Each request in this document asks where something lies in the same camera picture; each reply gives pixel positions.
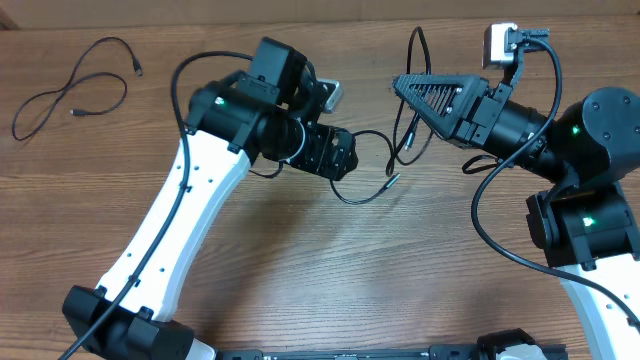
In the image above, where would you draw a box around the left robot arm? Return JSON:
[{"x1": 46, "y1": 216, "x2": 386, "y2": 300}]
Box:
[{"x1": 63, "y1": 38, "x2": 358, "y2": 360}]

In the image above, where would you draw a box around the black usb cable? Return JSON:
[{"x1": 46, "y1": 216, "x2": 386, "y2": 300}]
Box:
[
  {"x1": 10, "y1": 36, "x2": 144, "y2": 142},
  {"x1": 329, "y1": 25, "x2": 436, "y2": 206}
]

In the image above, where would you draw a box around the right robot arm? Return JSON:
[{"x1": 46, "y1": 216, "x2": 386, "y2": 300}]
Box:
[{"x1": 393, "y1": 74, "x2": 639, "y2": 359}]

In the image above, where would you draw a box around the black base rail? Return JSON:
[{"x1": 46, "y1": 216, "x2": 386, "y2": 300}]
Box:
[{"x1": 209, "y1": 327, "x2": 569, "y2": 360}]

